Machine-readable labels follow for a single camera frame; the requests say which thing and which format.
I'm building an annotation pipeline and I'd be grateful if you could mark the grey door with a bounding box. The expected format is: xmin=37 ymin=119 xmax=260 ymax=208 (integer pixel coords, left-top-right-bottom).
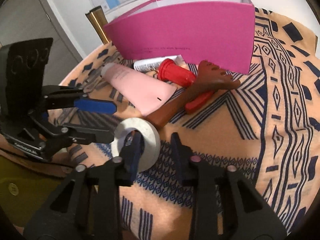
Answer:
xmin=0 ymin=0 xmax=83 ymax=65

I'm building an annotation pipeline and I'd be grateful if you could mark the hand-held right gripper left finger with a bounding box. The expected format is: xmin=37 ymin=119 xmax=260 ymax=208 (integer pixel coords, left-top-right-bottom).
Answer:
xmin=24 ymin=130 xmax=144 ymax=240

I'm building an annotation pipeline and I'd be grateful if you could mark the red tool handle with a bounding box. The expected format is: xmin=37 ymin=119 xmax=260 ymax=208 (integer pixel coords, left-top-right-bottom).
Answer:
xmin=184 ymin=90 xmax=215 ymax=114

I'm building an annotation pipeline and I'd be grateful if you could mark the pink cardboard box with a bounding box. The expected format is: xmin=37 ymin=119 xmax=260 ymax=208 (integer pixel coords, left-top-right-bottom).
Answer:
xmin=103 ymin=0 xmax=255 ymax=75

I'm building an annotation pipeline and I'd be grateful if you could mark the white tape roll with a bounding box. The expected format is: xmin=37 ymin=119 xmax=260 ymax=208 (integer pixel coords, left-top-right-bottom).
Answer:
xmin=110 ymin=117 xmax=161 ymax=173

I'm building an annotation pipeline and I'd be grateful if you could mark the pink lotion tube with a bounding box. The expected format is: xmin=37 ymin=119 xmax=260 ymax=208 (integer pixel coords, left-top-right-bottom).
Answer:
xmin=101 ymin=63 xmax=177 ymax=117

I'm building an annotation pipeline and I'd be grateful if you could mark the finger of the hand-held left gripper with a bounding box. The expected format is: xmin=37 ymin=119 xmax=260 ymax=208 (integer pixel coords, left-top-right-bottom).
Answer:
xmin=29 ymin=109 xmax=115 ymax=160
xmin=41 ymin=85 xmax=117 ymax=115

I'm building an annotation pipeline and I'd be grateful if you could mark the brown wooden massager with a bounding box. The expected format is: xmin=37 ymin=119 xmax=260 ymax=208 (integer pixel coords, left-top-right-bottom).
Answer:
xmin=145 ymin=60 xmax=241 ymax=128

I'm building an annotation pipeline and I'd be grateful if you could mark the gold thermos bottle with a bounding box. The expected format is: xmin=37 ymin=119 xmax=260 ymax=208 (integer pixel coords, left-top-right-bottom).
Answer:
xmin=85 ymin=6 xmax=110 ymax=44

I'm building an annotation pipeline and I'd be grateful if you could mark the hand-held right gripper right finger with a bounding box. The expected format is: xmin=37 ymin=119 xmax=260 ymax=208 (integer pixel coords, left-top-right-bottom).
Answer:
xmin=170 ymin=132 xmax=288 ymax=240

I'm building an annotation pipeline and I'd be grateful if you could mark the orange patterned blanket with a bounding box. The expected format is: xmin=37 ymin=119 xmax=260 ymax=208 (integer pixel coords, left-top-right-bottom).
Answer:
xmin=59 ymin=7 xmax=320 ymax=240

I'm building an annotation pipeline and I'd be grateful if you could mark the white lotion tube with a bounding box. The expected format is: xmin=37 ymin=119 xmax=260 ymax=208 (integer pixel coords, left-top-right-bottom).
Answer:
xmin=133 ymin=55 xmax=186 ymax=72

